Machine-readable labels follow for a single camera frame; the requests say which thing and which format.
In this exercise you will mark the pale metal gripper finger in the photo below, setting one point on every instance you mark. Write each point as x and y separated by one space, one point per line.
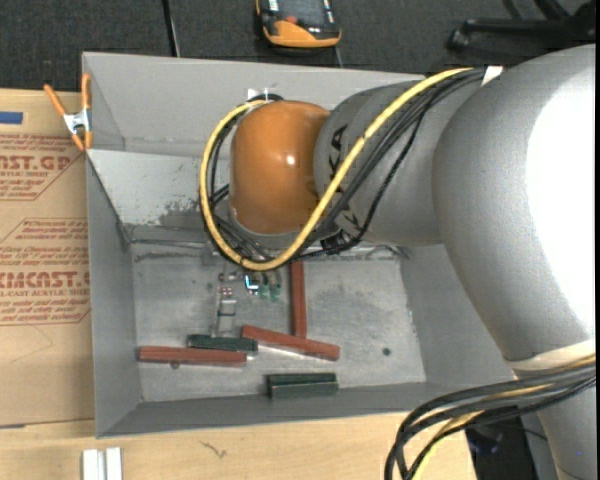
214 327
228 313

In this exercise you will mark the dark green flat block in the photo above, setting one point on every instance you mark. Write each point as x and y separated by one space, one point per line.
220 342
302 386

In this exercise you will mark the red-brown flat block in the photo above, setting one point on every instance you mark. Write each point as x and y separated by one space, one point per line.
190 356
295 343
298 303

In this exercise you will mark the grey metal bin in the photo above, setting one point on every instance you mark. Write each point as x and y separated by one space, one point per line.
180 293

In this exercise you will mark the brown cardboard board red print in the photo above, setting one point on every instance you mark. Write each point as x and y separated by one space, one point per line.
35 248

